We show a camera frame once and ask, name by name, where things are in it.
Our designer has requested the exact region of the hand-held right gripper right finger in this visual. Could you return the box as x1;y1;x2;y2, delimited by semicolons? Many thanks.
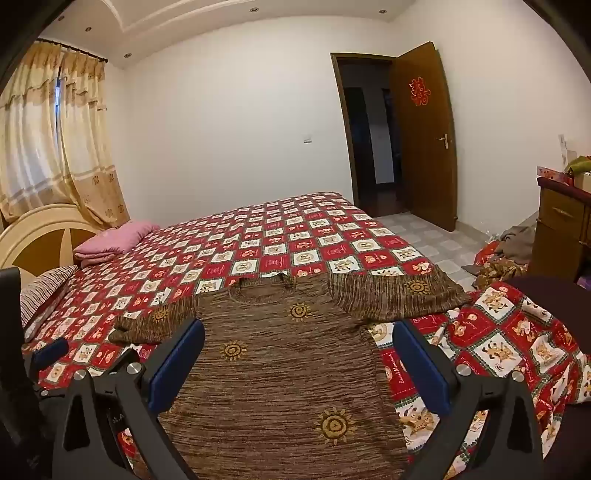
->
392;320;546;480

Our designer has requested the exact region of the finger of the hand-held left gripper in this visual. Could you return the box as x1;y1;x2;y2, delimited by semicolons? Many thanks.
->
25;338;71;398

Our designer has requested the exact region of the pink pillow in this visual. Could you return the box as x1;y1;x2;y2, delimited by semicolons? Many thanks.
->
73;220;160;268

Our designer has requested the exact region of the dark maroon cloth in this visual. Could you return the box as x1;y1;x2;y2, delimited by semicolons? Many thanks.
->
501;273;591;358

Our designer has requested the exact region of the dark curtain rod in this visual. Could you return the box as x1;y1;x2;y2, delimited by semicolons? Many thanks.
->
34;39;108;64

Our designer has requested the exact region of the red flat box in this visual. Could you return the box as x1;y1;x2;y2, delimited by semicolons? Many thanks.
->
536;165;576;186

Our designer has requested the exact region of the brown patterned cloth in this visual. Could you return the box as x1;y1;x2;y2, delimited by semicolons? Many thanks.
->
462;257;528;290

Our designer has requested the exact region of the brown wooden door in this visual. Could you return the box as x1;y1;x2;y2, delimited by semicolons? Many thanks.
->
392;41;459;233

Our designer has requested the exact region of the striped pillow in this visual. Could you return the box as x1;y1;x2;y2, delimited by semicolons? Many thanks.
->
19;264;80;329

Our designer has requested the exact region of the red printed bedspread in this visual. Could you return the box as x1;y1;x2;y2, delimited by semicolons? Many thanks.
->
21;191;591;480

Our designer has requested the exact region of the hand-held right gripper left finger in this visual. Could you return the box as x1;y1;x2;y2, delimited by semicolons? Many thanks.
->
51;318;206;480

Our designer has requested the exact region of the red paper door decoration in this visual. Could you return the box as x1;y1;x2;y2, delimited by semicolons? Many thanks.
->
407;77;430;106

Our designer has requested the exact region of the cream patterned curtain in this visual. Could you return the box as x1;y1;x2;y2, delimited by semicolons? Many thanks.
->
0;41;131;230

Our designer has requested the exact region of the red plastic bag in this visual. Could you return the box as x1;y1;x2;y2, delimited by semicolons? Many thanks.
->
475;240;505;267

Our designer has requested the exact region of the wooden cabinet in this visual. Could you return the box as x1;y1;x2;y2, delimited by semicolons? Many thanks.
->
530;178;591;283

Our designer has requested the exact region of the grey cloth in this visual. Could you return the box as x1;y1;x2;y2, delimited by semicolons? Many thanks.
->
498;224;539;265

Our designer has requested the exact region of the cream round headboard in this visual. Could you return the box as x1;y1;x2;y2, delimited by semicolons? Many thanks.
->
0;203;106;274

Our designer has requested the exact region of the brown knit sweater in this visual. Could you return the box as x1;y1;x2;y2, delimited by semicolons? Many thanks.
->
108;272;472;480

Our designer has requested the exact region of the dark wooden door frame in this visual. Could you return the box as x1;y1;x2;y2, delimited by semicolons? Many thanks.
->
329;52;399;217

